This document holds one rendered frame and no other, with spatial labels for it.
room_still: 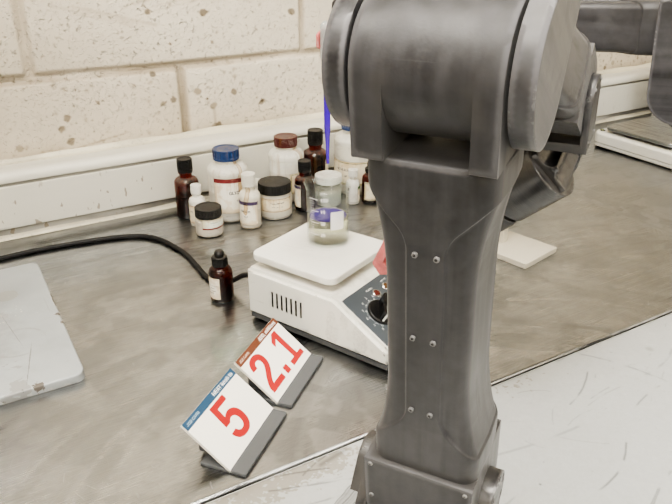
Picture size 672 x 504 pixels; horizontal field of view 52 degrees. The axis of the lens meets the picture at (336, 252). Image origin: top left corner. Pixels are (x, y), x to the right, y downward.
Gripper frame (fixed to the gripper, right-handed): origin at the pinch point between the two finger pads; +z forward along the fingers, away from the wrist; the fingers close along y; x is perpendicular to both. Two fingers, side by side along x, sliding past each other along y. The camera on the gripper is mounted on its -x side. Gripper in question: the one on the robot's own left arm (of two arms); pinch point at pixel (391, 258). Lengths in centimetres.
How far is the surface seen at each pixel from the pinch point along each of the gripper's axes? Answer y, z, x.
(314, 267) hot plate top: -0.6, 10.7, -3.5
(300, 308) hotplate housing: 1.4, 14.1, -0.4
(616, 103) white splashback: -117, 14, 1
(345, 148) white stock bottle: -39, 29, -18
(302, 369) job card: 6.2, 13.5, 5.1
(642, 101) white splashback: -125, 12, 4
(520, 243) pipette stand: -36.6, 8.6, 9.3
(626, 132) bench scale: -92, 7, 6
